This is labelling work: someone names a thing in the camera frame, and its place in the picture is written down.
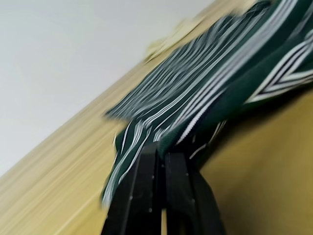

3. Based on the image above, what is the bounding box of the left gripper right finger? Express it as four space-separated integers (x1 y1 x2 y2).
164 152 225 235

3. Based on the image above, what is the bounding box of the green white striped T-shirt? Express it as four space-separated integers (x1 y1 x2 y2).
101 0 313 204

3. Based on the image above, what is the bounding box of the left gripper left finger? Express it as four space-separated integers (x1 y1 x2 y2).
102 144 162 235

